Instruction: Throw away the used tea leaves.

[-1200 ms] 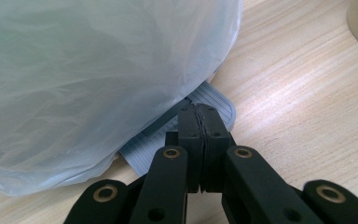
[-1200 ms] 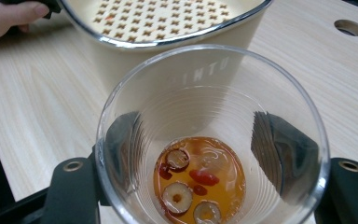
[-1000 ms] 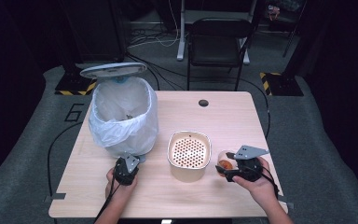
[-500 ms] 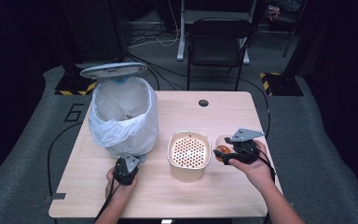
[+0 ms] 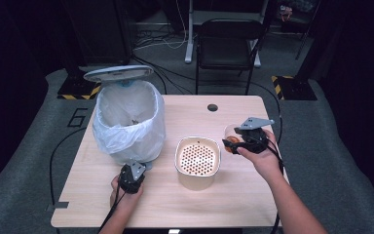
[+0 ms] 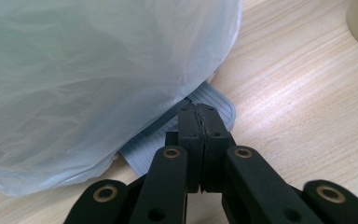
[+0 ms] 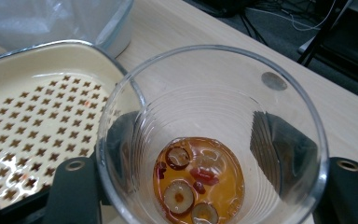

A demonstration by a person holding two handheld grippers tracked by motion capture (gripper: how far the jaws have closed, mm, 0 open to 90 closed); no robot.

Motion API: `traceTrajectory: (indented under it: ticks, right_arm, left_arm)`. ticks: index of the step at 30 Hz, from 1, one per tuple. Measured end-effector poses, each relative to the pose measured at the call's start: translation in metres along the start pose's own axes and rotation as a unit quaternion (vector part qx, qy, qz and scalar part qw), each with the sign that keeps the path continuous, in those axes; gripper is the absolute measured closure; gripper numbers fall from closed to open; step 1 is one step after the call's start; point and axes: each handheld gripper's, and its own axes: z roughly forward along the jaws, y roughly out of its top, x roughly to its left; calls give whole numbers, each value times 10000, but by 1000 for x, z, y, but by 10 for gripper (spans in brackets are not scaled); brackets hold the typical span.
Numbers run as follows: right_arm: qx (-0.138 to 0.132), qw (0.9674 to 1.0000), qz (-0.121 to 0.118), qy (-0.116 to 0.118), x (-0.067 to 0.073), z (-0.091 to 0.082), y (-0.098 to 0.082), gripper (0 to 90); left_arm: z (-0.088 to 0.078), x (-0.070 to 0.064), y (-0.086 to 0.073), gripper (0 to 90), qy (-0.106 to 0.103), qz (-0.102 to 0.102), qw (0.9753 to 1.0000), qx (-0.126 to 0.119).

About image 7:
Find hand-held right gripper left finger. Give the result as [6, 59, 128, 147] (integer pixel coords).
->
[44, 110, 142, 224]

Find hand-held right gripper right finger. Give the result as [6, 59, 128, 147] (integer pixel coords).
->
[249, 110, 358, 224]

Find beige perforated strainer basket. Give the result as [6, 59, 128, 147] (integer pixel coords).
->
[0, 39, 147, 216]

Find amber tea with fruit slices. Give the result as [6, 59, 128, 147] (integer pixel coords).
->
[153, 136, 246, 224]

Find clear plastic cup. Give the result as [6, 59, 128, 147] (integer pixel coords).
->
[95, 44, 330, 224]

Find grey white-lidded trash can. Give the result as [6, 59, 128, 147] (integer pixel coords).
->
[0, 0, 135, 59]

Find white plastic trash bag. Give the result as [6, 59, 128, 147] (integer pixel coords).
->
[0, 0, 129, 52]

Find white floor cable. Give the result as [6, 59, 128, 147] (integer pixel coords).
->
[245, 0, 338, 33]

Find black floor cable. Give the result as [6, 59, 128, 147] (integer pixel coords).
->
[238, 11, 269, 45]

